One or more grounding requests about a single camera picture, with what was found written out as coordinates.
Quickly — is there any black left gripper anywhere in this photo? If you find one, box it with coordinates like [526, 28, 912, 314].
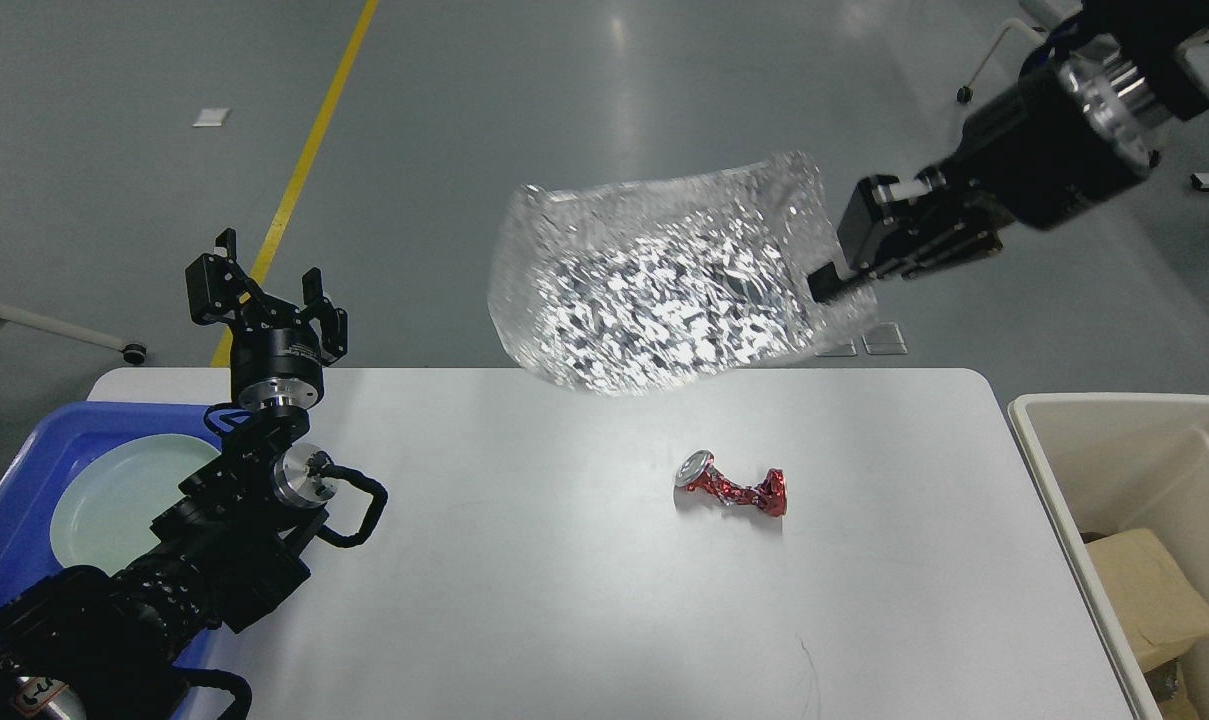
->
[184, 228, 348, 411]

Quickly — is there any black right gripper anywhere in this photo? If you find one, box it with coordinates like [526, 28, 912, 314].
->
[808, 54, 1162, 304]

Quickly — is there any light green plate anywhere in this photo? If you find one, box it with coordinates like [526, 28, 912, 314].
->
[48, 434, 216, 575]

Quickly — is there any aluminium foil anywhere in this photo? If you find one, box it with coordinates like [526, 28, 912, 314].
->
[488, 152, 878, 396]

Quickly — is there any crushed red can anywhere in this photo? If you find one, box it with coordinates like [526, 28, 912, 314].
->
[673, 448, 788, 518]

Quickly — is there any brown paper bag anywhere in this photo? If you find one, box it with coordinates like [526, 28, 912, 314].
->
[1084, 528, 1209, 673]

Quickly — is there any clear plastic wrapper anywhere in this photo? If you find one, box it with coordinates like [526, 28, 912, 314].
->
[1143, 660, 1199, 719]

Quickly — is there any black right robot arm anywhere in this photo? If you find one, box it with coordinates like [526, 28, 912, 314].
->
[808, 1, 1209, 302]

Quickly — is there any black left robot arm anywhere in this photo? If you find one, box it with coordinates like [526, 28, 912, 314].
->
[0, 228, 389, 719]

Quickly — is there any right floor plate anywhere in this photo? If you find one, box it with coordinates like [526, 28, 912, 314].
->
[861, 323, 909, 356]

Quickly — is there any floor plate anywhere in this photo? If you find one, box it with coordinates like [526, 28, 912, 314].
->
[816, 339, 860, 358]
[861, 323, 909, 356]

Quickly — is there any left floor plate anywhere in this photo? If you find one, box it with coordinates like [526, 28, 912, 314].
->
[816, 339, 860, 358]

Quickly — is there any white stand leg with caster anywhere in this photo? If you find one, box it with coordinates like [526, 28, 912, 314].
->
[0, 262, 147, 367]

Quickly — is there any white floor marker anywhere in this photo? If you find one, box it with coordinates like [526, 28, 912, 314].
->
[191, 108, 232, 129]

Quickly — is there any white office chair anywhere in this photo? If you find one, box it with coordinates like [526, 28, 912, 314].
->
[953, 1, 1083, 106]

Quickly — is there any beige plastic bin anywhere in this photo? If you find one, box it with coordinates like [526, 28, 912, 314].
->
[1007, 393, 1209, 719]

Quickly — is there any blue plastic tray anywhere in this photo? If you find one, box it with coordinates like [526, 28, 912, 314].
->
[0, 401, 241, 670]

